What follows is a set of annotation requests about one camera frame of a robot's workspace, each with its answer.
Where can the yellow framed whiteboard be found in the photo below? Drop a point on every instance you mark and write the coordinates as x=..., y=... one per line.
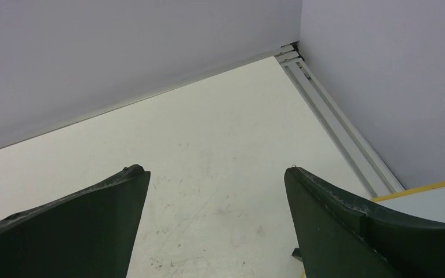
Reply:
x=426, y=202

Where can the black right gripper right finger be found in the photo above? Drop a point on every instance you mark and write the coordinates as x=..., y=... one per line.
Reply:
x=341, y=234

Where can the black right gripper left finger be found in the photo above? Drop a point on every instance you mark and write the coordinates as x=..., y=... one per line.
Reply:
x=89, y=233

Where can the aluminium rail right side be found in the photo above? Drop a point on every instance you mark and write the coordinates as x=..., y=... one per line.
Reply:
x=367, y=165

